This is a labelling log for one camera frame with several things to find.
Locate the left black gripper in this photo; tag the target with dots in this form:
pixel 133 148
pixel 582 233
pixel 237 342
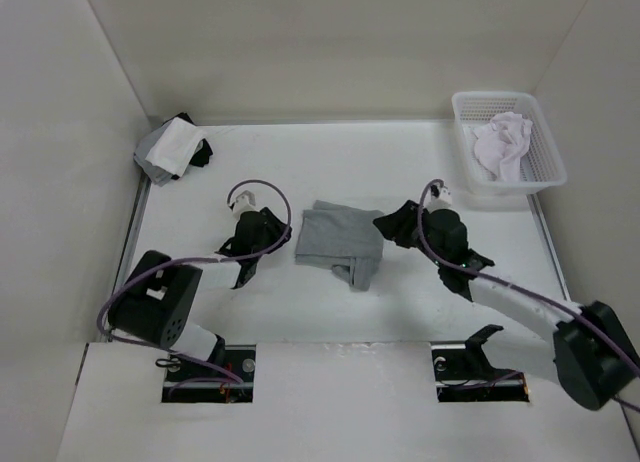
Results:
pixel 277 227

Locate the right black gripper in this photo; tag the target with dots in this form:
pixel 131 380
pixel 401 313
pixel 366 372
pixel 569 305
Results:
pixel 396 226

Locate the grey tank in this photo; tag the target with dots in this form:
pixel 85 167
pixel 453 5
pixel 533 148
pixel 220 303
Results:
pixel 157 175
pixel 343 240

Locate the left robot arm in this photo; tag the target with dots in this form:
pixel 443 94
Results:
pixel 155 311

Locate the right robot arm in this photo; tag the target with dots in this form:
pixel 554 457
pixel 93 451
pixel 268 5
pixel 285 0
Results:
pixel 588 353

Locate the folded white tank top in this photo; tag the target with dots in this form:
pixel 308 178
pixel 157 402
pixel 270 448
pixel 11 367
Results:
pixel 176 146

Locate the folded grey tank top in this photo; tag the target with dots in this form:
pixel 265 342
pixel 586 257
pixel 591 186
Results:
pixel 157 175

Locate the white tank top in basket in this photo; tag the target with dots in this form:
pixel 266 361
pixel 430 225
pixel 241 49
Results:
pixel 501 144

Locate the white plastic basket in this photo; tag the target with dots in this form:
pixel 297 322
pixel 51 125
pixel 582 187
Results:
pixel 540 167

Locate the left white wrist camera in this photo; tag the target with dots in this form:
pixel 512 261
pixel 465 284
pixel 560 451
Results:
pixel 243 203

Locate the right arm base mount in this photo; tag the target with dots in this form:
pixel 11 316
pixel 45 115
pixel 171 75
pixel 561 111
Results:
pixel 463 373

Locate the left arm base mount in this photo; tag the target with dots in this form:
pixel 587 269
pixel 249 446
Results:
pixel 186 382

